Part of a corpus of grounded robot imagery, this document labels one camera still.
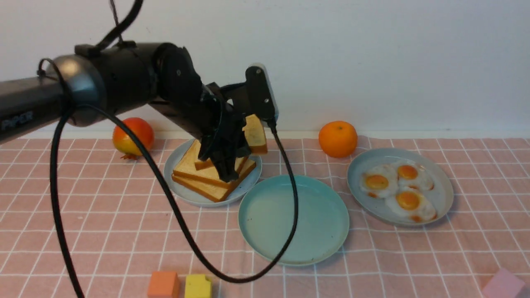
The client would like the red yellow pomegranate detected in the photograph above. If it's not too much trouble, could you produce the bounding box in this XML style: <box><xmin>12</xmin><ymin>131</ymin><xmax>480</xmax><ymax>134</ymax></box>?
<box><xmin>112</xmin><ymin>117</ymin><xmax>155</xmax><ymax>160</ymax></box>

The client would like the orange cube block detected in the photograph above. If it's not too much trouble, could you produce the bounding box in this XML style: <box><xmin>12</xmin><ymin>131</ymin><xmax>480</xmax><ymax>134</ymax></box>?
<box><xmin>147</xmin><ymin>271</ymin><xmax>180</xmax><ymax>298</ymax></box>

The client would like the black left camera cable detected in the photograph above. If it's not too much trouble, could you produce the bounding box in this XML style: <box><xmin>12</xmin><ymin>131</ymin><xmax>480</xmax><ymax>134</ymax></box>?
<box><xmin>37</xmin><ymin>0</ymin><xmax>299</xmax><ymax>298</ymax></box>

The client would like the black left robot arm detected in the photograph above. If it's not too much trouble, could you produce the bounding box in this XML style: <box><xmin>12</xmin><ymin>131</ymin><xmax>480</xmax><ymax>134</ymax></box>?
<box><xmin>0</xmin><ymin>42</ymin><xmax>250</xmax><ymax>183</ymax></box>

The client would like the toast slice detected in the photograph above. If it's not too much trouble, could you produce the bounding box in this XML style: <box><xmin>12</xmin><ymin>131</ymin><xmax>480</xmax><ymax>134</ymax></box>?
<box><xmin>171</xmin><ymin>160</ymin><xmax>257</xmax><ymax>202</ymax></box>
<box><xmin>194</xmin><ymin>114</ymin><xmax>268</xmax><ymax>171</ymax></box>
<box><xmin>172</xmin><ymin>141</ymin><xmax>242</xmax><ymax>189</ymax></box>

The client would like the orange fruit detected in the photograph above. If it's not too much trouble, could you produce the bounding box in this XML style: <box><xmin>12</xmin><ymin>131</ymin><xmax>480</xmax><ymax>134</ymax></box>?
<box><xmin>318</xmin><ymin>121</ymin><xmax>358</xmax><ymax>159</ymax></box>

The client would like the pink cube block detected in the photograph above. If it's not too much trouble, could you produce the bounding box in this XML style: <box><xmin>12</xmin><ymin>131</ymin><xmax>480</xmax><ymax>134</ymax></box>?
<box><xmin>481</xmin><ymin>268</ymin><xmax>525</xmax><ymax>298</ymax></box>

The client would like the yellow cube block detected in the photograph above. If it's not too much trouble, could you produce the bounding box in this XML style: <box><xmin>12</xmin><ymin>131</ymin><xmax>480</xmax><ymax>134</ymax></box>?
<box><xmin>184</xmin><ymin>274</ymin><xmax>213</xmax><ymax>298</ymax></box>

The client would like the teal center plate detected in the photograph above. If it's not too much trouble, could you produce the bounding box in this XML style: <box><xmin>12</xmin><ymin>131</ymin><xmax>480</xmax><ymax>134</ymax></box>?
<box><xmin>238</xmin><ymin>175</ymin><xmax>350</xmax><ymax>266</ymax></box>

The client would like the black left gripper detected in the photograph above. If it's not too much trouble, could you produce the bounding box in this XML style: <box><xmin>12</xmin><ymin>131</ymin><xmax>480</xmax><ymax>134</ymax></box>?
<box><xmin>150</xmin><ymin>82</ymin><xmax>249</xmax><ymax>183</ymax></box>

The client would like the grey-blue bread plate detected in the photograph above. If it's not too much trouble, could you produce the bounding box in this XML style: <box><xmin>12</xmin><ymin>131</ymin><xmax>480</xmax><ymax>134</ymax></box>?
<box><xmin>163</xmin><ymin>139</ymin><xmax>263</xmax><ymax>208</ymax></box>

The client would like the grey-blue egg plate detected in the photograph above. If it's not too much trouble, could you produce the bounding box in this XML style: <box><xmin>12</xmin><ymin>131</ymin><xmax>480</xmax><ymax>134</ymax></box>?
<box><xmin>347</xmin><ymin>148</ymin><xmax>454</xmax><ymax>228</ymax></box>

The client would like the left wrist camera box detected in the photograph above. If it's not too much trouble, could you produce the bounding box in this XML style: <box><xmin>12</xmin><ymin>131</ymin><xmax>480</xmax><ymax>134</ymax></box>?
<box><xmin>245</xmin><ymin>63</ymin><xmax>279</xmax><ymax>128</ymax></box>

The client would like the fried egg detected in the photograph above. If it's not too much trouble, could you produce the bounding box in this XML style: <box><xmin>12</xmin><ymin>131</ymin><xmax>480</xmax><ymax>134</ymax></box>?
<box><xmin>360</xmin><ymin>164</ymin><xmax>399</xmax><ymax>199</ymax></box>
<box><xmin>384</xmin><ymin>187</ymin><xmax>438</xmax><ymax>223</ymax></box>
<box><xmin>390</xmin><ymin>161</ymin><xmax>435</xmax><ymax>191</ymax></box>

